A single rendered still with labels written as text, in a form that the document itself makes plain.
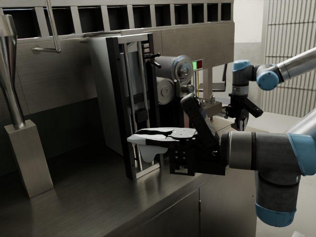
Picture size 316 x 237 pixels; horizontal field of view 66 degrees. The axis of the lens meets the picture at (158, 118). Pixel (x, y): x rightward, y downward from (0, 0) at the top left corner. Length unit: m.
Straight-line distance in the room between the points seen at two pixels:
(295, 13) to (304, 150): 3.61
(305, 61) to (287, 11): 3.04
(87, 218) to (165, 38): 1.10
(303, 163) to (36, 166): 0.85
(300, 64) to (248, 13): 3.32
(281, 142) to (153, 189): 0.56
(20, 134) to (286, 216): 0.82
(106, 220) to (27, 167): 0.35
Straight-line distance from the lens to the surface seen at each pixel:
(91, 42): 1.14
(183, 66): 1.17
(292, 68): 1.04
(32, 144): 0.98
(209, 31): 1.85
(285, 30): 4.07
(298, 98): 4.16
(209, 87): 2.15
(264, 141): 0.49
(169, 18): 1.60
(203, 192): 1.11
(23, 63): 1.19
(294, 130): 0.63
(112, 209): 0.88
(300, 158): 0.49
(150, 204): 0.87
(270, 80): 1.02
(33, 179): 1.03
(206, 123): 0.48
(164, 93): 1.14
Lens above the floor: 1.46
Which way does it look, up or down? 21 degrees down
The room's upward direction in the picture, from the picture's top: 5 degrees counter-clockwise
